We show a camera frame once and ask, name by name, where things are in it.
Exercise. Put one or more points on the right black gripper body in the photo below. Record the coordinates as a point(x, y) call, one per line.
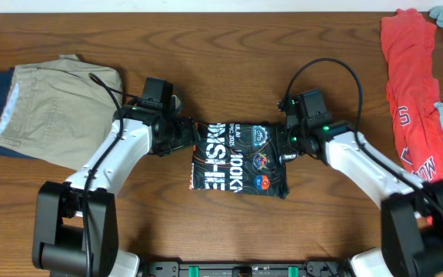
point(283, 139)

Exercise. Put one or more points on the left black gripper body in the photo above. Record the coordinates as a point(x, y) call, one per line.
point(190, 135)

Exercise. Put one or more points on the black orange patterned jersey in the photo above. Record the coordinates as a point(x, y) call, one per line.
point(239, 158)

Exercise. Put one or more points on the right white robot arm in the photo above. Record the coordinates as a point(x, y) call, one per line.
point(411, 208)

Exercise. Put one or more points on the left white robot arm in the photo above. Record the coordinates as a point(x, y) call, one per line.
point(76, 229)

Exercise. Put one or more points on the folded khaki pants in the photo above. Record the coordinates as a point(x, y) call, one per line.
point(60, 111)

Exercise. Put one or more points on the red t-shirt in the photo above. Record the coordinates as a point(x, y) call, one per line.
point(407, 42)

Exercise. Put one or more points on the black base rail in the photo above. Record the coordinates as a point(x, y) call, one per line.
point(310, 268)

